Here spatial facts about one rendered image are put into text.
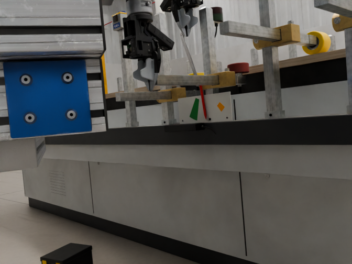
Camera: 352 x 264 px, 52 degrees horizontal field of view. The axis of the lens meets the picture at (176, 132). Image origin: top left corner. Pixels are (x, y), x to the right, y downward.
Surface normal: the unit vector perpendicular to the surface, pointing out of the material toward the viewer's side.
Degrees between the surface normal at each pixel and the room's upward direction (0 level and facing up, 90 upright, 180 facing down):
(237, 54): 90
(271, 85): 90
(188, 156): 90
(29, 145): 90
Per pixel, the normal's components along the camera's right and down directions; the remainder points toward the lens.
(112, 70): 0.74, -0.04
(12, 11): 0.31, 0.02
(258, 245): -0.73, 0.10
